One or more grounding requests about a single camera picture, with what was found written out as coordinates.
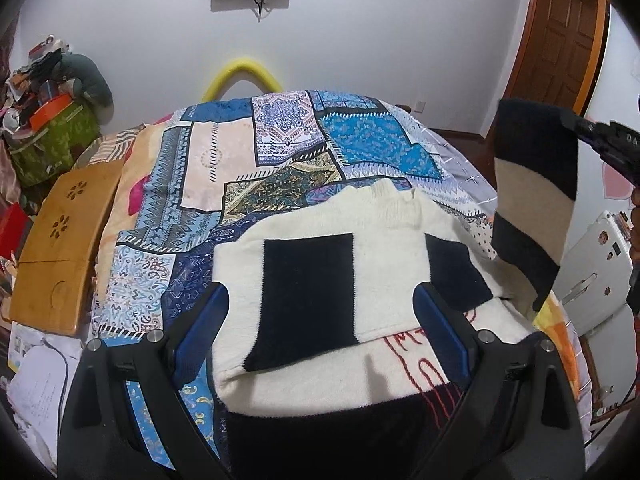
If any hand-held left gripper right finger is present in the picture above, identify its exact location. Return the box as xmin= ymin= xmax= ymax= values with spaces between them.
xmin=400 ymin=283 xmax=587 ymax=480

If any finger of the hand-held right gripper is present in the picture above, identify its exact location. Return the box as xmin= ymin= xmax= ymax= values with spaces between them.
xmin=560 ymin=110 xmax=609 ymax=149

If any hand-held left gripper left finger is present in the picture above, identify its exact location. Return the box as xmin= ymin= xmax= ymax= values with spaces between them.
xmin=57 ymin=282 xmax=231 ymax=480

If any white and black knit sweater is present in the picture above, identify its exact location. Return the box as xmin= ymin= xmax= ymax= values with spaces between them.
xmin=212 ymin=99 xmax=581 ymax=480

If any brown wooden door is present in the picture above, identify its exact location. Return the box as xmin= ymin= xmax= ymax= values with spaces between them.
xmin=482 ymin=0 xmax=613 ymax=138

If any grey bed sheet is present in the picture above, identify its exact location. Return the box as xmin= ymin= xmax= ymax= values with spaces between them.
xmin=390 ymin=102 xmax=501 ymax=221

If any wooden lap desk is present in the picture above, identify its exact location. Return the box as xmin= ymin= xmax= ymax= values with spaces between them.
xmin=9 ymin=164 xmax=126 ymax=337

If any patchwork printed blanket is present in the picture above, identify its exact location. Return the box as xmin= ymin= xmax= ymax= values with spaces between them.
xmin=97 ymin=89 xmax=496 ymax=471

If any red box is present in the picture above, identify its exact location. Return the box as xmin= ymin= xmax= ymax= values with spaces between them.
xmin=0 ymin=204 xmax=31 ymax=261

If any green fabric bag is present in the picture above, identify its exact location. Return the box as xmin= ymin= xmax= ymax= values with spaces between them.
xmin=7 ymin=100 xmax=103 ymax=188

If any yellow foam tube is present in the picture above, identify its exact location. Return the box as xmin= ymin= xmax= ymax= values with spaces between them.
xmin=201 ymin=56 xmax=283 ymax=102

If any orange box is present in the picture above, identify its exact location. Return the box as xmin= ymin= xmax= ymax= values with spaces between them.
xmin=30 ymin=94 xmax=76 ymax=128

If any pile of mixed clutter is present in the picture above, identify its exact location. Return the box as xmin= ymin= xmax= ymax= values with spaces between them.
xmin=0 ymin=35 xmax=71 ymax=126

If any pink heart wall sticker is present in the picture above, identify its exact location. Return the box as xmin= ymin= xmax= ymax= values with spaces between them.
xmin=600 ymin=162 xmax=638 ymax=201

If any grey cable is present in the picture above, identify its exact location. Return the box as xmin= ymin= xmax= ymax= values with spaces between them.
xmin=42 ymin=337 xmax=69 ymax=441

